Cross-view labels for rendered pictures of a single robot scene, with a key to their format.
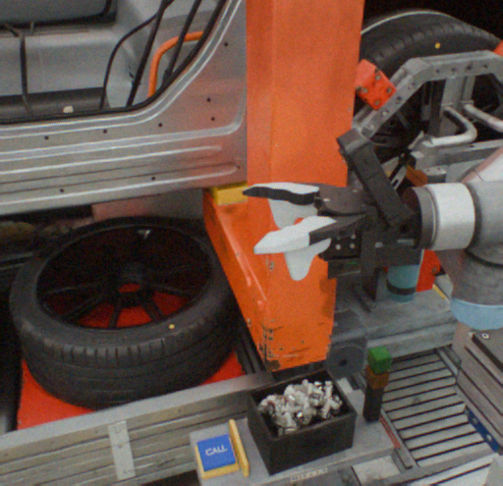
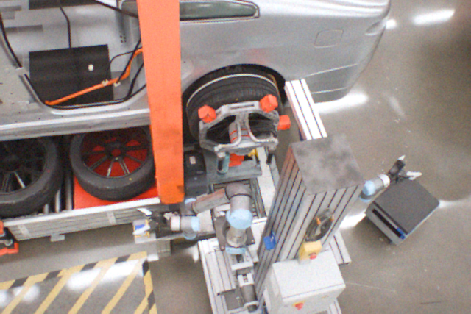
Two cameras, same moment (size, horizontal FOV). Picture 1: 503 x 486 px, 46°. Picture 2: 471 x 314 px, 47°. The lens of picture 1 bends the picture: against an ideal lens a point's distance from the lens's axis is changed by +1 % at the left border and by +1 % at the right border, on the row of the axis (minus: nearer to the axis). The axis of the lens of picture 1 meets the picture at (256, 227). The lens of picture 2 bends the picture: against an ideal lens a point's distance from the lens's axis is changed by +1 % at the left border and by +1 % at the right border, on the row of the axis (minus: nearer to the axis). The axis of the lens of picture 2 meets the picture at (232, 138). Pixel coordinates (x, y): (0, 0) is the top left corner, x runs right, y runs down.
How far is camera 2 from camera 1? 2.46 m
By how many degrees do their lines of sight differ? 25
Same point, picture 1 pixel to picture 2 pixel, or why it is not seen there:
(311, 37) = (166, 146)
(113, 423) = (108, 211)
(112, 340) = (108, 182)
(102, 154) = (105, 118)
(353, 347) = (200, 188)
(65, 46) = (88, 22)
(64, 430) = (91, 212)
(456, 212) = (175, 226)
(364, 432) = not seen: hidden behind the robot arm
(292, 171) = (163, 167)
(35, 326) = (80, 172)
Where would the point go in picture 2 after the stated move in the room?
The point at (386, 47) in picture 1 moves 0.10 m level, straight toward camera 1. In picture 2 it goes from (215, 98) to (210, 110)
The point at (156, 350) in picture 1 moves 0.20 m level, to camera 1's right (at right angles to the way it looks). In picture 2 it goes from (124, 187) to (152, 191)
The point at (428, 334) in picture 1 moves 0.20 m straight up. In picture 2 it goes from (243, 174) to (246, 162)
